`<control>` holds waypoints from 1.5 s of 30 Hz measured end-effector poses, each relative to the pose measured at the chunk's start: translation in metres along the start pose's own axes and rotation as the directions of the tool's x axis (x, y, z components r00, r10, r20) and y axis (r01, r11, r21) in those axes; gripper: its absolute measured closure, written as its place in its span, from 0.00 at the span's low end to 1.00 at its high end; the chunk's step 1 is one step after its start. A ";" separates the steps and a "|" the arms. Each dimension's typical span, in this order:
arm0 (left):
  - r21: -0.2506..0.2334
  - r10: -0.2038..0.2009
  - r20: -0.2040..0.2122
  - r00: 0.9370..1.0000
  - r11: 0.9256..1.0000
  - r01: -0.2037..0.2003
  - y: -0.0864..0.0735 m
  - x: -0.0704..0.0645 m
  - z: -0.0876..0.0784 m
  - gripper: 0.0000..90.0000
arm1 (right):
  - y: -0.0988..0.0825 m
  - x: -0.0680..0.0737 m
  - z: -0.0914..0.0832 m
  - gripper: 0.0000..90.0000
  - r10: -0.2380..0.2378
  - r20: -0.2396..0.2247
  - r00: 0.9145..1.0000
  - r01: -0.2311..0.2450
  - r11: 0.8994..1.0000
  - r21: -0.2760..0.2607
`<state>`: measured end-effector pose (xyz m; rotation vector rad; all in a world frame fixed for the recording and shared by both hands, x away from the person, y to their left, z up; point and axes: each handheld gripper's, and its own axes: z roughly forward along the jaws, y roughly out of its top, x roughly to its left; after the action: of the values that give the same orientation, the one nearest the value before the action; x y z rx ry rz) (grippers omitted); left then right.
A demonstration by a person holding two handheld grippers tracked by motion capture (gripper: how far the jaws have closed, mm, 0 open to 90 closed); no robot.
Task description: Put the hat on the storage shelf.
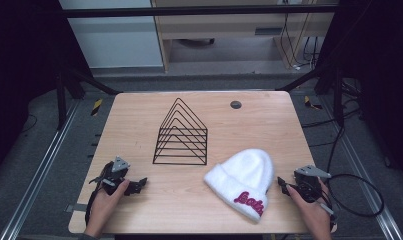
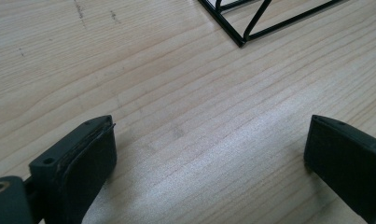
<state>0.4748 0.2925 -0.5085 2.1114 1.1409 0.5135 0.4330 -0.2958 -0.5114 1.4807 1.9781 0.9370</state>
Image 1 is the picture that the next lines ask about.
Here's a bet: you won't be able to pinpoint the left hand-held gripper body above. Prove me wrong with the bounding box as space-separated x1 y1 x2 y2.
89 155 132 197

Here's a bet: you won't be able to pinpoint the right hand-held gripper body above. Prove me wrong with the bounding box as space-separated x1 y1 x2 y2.
293 164 332 204

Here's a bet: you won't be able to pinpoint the white knitted beanie hat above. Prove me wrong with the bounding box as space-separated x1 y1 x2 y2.
203 148 275 224

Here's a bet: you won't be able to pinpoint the black wire file rack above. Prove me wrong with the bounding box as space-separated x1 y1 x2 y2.
152 97 209 167

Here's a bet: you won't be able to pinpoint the person's right hand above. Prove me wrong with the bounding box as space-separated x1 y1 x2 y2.
285 178 334 240

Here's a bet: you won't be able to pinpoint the person's left hand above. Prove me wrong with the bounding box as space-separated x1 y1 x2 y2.
84 178 131 239

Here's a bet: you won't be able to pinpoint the yellow black floor tape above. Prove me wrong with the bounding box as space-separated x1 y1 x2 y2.
303 95 323 111
90 98 104 117

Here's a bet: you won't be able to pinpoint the black metal stand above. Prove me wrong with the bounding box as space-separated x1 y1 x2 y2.
276 64 345 127
54 64 122 131

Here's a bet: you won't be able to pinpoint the white cabinet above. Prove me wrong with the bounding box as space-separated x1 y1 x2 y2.
58 0 164 70

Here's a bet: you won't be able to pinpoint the light wooden desk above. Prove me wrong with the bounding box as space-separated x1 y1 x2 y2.
150 0 341 73

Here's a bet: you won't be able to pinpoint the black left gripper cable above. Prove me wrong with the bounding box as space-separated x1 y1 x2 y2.
84 173 107 228

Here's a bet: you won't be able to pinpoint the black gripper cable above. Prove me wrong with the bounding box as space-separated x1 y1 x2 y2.
84 173 107 228
297 173 386 218

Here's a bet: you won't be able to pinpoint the aluminium floor rail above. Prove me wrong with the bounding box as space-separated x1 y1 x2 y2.
318 96 403 240
0 99 81 240

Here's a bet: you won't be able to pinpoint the black floor cables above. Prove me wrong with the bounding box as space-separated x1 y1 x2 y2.
301 79 367 174

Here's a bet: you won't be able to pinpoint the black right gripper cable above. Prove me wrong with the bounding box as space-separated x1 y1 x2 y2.
297 173 386 218

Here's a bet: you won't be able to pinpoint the cables under wooden desk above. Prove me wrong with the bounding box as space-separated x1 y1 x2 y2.
279 0 322 72

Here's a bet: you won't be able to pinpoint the black horizontal frame bar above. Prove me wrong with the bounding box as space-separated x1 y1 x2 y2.
59 4 339 20

